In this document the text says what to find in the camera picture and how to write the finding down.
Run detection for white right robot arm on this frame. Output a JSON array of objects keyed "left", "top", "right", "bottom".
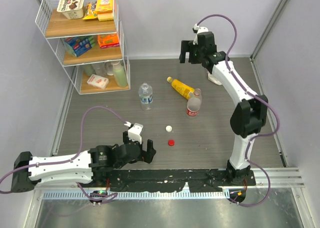
[{"left": 179, "top": 31, "right": 268, "bottom": 185}]

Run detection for blue green box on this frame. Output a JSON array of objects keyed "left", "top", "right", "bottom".
[{"left": 63, "top": 36, "right": 96, "bottom": 58}]

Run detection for yellow snack bag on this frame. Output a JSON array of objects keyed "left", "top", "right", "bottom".
[{"left": 83, "top": 2, "right": 98, "bottom": 20}]

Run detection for white yogurt tub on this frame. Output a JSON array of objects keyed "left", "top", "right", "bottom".
[{"left": 56, "top": 0, "right": 85, "bottom": 20}]

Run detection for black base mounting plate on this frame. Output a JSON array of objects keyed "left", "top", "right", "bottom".
[{"left": 99, "top": 167, "right": 257, "bottom": 192}]

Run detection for white wire shelf rack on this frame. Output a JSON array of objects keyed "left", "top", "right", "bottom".
[{"left": 35, "top": 0, "right": 131, "bottom": 95}]

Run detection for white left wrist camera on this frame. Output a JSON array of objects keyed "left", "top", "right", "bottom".
[{"left": 124, "top": 121, "right": 144, "bottom": 144}]

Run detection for white pink tissue pack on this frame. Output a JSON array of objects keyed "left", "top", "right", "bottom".
[{"left": 87, "top": 74, "right": 109, "bottom": 90}]

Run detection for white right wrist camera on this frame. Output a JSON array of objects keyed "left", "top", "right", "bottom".
[{"left": 192, "top": 24, "right": 209, "bottom": 45}]

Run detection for white slotted cable duct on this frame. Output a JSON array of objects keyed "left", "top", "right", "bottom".
[{"left": 42, "top": 189, "right": 230, "bottom": 200}]

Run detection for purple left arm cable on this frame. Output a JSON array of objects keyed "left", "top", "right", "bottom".
[{"left": 0, "top": 106, "right": 131, "bottom": 195}]

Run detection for red bottle cap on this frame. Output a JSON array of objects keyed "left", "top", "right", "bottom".
[{"left": 168, "top": 139, "right": 175, "bottom": 146}]

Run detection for orange snack box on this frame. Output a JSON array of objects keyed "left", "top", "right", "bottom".
[{"left": 97, "top": 34, "right": 120, "bottom": 49}]

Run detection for clear bottles on bottom shelf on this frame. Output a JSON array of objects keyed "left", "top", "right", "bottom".
[{"left": 83, "top": 62, "right": 114, "bottom": 77}]

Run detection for green drink bottle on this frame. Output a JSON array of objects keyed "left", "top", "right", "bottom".
[{"left": 111, "top": 61, "right": 128, "bottom": 88}]

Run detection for clear bottle blue white label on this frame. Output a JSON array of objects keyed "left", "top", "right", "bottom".
[{"left": 138, "top": 83, "right": 153, "bottom": 110}]

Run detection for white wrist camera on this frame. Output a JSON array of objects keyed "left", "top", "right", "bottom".
[
  {"left": 192, "top": 24, "right": 209, "bottom": 45},
  {"left": 124, "top": 121, "right": 144, "bottom": 144}
]

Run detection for white bottle cap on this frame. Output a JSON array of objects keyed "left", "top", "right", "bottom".
[{"left": 165, "top": 125, "right": 173, "bottom": 132}]

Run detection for yellow juice bottle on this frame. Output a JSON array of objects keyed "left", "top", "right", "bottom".
[{"left": 167, "top": 77, "right": 195, "bottom": 100}]

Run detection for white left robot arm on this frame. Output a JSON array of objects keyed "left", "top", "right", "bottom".
[{"left": 10, "top": 132, "right": 156, "bottom": 193}]

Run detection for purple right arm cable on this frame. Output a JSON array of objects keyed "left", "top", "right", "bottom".
[{"left": 197, "top": 14, "right": 280, "bottom": 207}]

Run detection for yellow orange cracker box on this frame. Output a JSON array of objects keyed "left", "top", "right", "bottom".
[{"left": 95, "top": 0, "right": 114, "bottom": 22}]

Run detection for clear bottle red label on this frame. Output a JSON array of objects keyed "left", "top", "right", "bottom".
[{"left": 186, "top": 88, "right": 202, "bottom": 117}]

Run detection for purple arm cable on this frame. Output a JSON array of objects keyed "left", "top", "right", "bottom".
[
  {"left": 197, "top": 14, "right": 280, "bottom": 207},
  {"left": 0, "top": 106, "right": 131, "bottom": 195}
]

